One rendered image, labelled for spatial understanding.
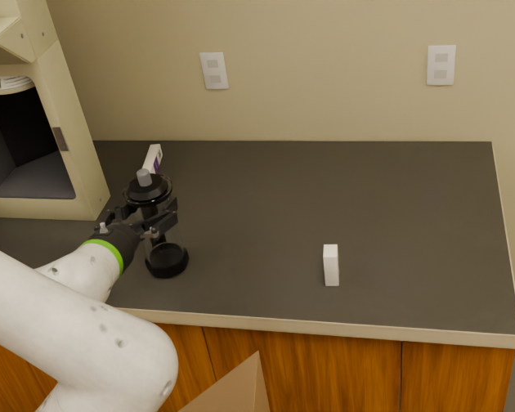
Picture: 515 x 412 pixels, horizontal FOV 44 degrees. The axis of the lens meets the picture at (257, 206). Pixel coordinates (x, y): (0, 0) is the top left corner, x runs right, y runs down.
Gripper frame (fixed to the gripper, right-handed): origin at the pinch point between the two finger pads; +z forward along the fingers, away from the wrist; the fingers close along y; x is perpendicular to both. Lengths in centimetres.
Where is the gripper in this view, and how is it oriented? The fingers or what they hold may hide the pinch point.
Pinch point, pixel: (150, 206)
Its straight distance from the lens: 143.1
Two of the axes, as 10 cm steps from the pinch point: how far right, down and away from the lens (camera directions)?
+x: 0.6, 9.2, 3.9
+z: 2.1, -3.9, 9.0
